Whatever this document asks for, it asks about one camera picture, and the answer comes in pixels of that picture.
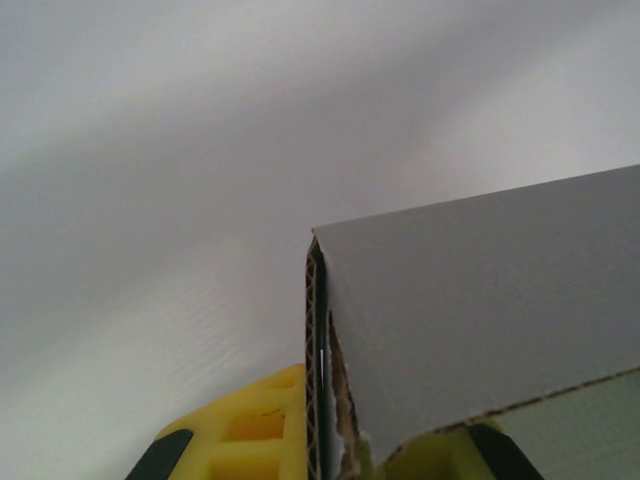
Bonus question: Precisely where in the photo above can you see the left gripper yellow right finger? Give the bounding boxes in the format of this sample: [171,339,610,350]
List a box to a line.
[372,418,544,480]

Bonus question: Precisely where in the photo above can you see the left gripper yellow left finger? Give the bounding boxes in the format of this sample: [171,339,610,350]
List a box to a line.
[130,363,309,480]

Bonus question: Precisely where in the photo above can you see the grey cardboard paper box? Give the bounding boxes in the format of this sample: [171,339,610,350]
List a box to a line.
[303,164,640,480]

